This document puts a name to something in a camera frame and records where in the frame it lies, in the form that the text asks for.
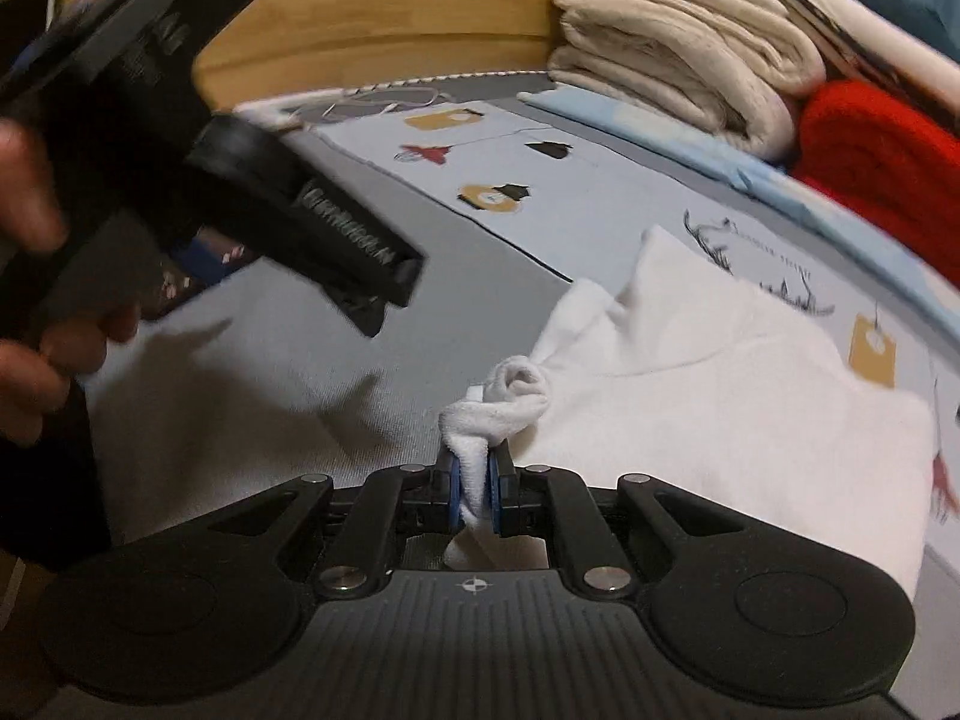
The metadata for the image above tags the printed light bed sheet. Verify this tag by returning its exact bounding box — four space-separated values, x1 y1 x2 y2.
231 73 960 579

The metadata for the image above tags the left hand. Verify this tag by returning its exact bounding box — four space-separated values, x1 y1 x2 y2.
0 117 142 446

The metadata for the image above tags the light blue pillow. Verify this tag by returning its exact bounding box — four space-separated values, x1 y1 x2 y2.
517 85 960 341

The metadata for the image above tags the wooden bed frame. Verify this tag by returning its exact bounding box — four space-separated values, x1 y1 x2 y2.
58 0 587 111

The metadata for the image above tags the white pink folded garment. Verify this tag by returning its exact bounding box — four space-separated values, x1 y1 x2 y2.
779 0 958 133

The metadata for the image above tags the white sock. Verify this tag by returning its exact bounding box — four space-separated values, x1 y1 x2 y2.
439 356 550 543

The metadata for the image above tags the black smartphone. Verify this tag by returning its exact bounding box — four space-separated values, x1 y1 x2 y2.
142 227 259 322

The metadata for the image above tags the white small garment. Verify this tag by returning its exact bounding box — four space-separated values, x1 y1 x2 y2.
511 227 935 590

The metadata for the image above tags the folded beige blanket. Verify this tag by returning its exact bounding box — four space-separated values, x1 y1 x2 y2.
548 0 827 163

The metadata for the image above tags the red knitted garment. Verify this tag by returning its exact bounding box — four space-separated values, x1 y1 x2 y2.
791 82 958 283

